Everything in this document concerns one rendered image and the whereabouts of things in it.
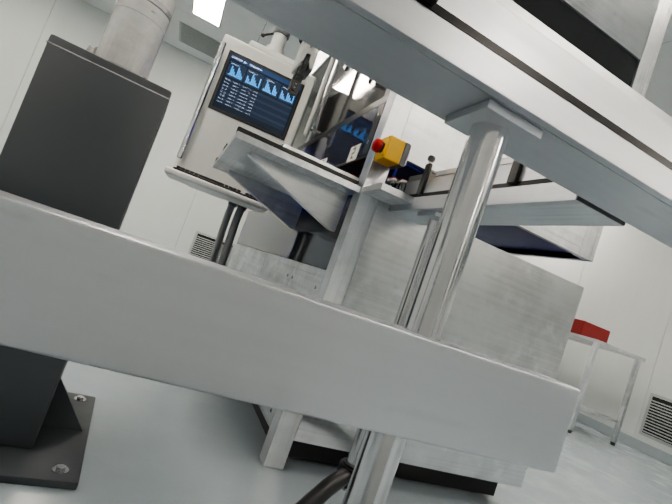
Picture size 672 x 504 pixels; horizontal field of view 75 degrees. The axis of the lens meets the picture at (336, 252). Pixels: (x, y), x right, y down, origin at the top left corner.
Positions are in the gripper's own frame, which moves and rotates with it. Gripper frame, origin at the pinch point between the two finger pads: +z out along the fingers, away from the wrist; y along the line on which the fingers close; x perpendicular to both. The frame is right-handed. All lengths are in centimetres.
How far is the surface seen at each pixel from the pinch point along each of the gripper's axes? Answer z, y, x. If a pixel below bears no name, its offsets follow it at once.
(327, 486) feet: 99, -40, -35
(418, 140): 1.4, -12.3, -40.7
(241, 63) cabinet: -34, 90, 16
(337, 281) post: 52, -12, -31
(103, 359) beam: 66, -93, 20
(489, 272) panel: 31, -12, -83
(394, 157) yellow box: 13.0, -21.5, -30.8
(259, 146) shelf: 23.9, -11.0, 4.8
